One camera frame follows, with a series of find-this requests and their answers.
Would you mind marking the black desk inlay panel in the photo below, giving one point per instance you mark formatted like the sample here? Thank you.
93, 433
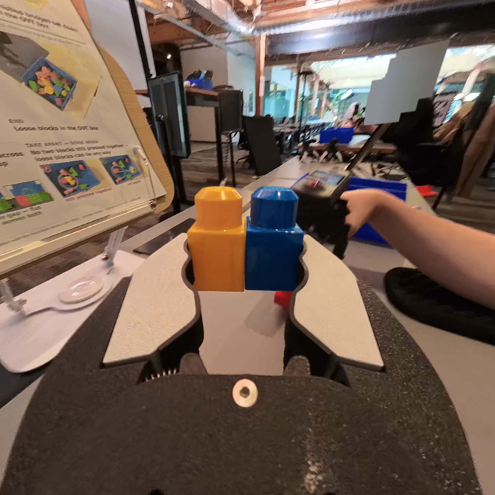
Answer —
15, 386

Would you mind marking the person's right forearm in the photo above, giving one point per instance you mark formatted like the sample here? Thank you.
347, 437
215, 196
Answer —
437, 247

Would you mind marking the black floor lamp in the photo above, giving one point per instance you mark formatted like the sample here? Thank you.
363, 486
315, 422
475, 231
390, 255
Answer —
141, 38

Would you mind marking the printed instruction sheet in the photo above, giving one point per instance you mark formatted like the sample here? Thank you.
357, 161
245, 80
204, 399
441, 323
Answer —
58, 135

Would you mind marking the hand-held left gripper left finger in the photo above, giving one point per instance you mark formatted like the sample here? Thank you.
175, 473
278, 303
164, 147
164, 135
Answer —
154, 309

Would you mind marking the red floor object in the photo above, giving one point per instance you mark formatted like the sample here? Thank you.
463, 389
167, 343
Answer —
425, 190

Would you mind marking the blue one-stud block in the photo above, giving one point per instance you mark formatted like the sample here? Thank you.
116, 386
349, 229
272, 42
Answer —
272, 255

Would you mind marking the black display on stand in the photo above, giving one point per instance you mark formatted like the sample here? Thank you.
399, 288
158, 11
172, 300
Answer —
170, 116

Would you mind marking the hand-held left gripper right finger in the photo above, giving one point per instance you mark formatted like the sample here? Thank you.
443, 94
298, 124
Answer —
336, 313

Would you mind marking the blue storage bins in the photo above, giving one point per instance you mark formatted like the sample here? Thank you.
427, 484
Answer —
199, 82

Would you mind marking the blue storage crate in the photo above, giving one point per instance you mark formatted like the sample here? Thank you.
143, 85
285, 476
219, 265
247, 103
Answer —
336, 135

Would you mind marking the orange one-stud block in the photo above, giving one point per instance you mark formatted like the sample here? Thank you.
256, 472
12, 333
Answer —
216, 251

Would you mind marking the black partition panel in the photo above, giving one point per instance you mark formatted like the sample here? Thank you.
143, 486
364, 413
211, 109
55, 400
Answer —
263, 147

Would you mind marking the grey desk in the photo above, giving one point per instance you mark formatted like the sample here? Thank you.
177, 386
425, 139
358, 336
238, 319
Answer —
239, 332

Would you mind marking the silver ceiling duct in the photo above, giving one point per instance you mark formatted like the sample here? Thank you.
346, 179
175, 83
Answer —
232, 23

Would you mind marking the brown coat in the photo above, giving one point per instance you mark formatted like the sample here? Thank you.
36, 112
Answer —
464, 135

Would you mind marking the person's right hand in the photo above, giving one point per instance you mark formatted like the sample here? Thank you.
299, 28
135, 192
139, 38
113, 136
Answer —
363, 207

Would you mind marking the black desk monitor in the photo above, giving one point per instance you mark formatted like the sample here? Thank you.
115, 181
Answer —
231, 112

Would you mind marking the red block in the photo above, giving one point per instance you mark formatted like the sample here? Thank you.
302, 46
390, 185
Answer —
283, 298

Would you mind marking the black textured pad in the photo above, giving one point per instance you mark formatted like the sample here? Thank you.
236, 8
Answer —
433, 301

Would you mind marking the wooden top standing desk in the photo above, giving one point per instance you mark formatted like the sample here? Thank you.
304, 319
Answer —
205, 92

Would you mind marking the white document stand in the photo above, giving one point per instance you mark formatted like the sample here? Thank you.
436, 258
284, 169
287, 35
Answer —
38, 332

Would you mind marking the blue plastic bin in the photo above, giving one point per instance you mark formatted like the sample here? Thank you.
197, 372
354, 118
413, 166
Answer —
383, 189

